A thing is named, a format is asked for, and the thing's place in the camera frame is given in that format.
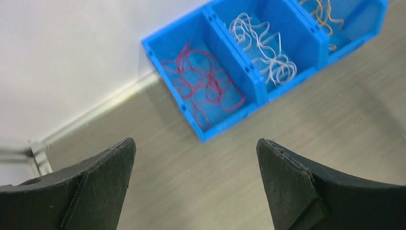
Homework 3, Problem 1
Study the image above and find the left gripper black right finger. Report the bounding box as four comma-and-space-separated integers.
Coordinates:
256, 138, 406, 230

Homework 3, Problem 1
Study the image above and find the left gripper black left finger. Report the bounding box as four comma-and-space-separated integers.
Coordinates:
0, 138, 136, 230

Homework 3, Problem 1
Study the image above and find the white thin cable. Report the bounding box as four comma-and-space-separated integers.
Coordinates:
229, 12, 283, 61
253, 32, 298, 87

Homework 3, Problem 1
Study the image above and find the orange yellow thin cable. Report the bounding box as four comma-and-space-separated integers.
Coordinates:
299, 0, 345, 52

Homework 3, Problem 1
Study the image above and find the blue three-compartment plastic bin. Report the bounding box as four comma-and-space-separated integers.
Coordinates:
142, 0, 389, 142

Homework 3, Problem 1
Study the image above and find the aluminium corner wall post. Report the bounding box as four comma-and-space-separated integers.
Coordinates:
0, 138, 53, 177

